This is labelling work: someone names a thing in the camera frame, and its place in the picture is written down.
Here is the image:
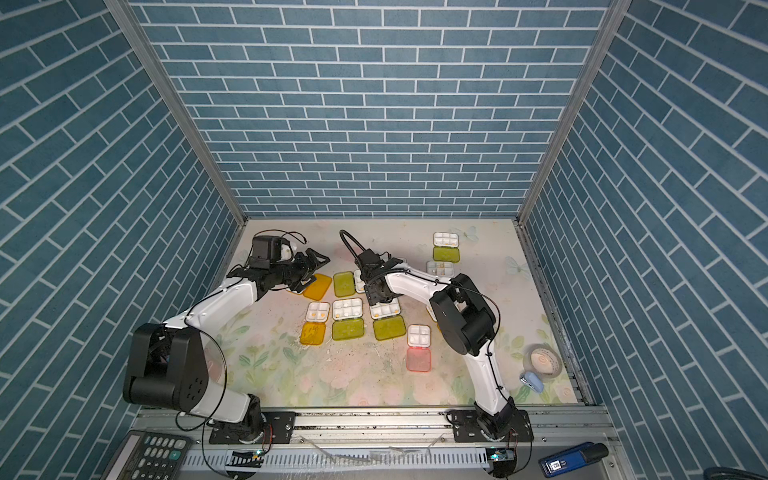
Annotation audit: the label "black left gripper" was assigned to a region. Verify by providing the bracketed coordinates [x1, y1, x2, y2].
[269, 247, 330, 291]

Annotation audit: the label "green pillbox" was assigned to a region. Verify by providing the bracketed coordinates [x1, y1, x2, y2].
[332, 298, 365, 341]
[432, 232, 461, 263]
[370, 299, 406, 341]

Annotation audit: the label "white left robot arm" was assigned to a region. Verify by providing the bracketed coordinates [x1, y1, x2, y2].
[123, 247, 330, 443]

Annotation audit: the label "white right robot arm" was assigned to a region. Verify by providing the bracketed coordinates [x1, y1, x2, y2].
[354, 249, 518, 440]

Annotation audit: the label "orange pillbox back left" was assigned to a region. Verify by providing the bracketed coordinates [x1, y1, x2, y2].
[301, 274, 332, 302]

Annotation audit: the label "green pillbox sideways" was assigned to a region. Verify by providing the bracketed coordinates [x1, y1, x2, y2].
[333, 270, 365, 298]

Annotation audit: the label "small orange pillbox front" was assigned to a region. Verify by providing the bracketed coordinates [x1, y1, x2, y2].
[299, 302, 331, 346]

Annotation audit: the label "clear pillbox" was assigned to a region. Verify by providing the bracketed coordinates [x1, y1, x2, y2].
[426, 260, 456, 278]

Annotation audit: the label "pink pillbox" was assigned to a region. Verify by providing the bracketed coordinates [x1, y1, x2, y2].
[406, 324, 431, 373]

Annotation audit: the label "tape roll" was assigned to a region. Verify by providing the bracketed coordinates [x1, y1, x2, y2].
[523, 343, 563, 380]

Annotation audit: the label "black calculator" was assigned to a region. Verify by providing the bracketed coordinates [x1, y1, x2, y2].
[101, 430, 192, 480]

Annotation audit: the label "blue handheld device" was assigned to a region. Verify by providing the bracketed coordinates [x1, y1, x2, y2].
[538, 442, 609, 478]

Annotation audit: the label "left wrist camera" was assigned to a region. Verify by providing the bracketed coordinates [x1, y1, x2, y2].
[247, 235, 294, 270]

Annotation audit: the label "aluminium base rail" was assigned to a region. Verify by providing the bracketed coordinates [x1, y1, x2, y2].
[128, 404, 619, 475]

